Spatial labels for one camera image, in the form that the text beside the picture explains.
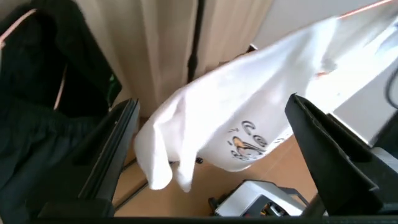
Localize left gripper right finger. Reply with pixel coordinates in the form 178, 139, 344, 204
284, 93, 384, 217

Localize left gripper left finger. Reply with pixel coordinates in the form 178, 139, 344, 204
26, 98, 141, 218

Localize black shorts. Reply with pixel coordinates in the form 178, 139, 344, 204
0, 0, 123, 224

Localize white printed t-shirt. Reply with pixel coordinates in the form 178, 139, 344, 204
133, 2, 398, 193

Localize pink clothes hanger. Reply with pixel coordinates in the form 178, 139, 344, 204
314, 0, 397, 78
0, 8, 68, 112

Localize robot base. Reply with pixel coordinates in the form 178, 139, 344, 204
207, 179, 312, 218

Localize black clothes rack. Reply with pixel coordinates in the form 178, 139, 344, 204
111, 0, 206, 210

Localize black cable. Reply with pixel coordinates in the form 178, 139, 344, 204
384, 67, 398, 110

